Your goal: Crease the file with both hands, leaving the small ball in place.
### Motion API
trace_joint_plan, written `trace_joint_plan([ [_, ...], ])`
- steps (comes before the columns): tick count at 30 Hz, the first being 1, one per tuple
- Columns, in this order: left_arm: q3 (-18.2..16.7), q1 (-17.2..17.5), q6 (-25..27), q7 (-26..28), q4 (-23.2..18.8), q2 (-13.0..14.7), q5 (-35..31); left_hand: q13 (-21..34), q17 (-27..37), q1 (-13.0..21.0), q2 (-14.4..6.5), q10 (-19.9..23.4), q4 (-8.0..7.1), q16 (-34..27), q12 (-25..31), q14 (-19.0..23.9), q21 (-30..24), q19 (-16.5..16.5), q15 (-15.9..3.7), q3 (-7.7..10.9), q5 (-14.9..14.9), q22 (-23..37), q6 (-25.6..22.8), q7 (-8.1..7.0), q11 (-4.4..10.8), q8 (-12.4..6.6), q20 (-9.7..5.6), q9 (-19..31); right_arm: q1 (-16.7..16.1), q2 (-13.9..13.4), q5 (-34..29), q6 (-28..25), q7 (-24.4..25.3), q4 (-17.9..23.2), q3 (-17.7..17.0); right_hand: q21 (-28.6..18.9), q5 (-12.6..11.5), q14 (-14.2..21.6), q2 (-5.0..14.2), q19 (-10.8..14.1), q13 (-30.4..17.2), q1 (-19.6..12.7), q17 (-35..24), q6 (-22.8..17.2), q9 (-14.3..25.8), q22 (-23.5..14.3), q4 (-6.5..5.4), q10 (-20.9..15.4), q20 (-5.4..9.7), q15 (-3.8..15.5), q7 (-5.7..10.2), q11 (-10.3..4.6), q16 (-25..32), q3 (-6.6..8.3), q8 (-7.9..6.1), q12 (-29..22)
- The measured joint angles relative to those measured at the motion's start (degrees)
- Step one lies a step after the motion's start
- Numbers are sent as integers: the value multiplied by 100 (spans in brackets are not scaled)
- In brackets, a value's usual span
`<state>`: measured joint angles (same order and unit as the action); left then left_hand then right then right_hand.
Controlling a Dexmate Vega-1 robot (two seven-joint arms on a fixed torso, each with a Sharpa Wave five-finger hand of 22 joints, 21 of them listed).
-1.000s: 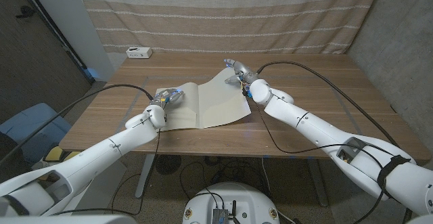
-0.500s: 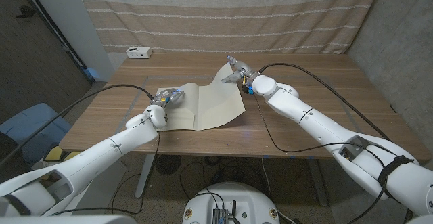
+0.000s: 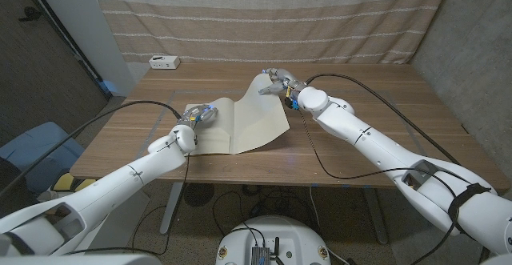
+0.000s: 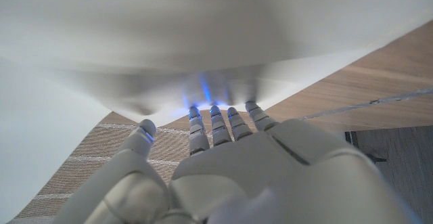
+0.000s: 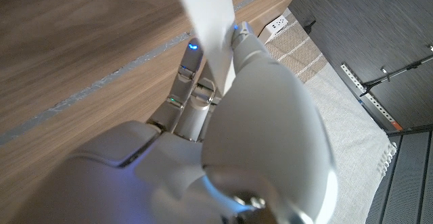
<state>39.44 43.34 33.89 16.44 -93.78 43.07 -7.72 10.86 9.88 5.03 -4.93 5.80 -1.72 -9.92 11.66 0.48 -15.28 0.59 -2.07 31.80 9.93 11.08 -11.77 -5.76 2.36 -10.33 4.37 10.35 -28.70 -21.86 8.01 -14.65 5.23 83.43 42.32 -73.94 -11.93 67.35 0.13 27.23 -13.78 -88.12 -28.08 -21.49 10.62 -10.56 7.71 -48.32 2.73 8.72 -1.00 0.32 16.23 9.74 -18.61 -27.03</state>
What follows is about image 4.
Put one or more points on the beige striped curtain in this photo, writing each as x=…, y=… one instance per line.
x=84, y=163

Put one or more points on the cream paper file folder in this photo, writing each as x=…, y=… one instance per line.
x=203, y=24

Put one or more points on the grey tape outline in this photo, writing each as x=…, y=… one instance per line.
x=372, y=101

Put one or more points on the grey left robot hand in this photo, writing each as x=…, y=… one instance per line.
x=253, y=166

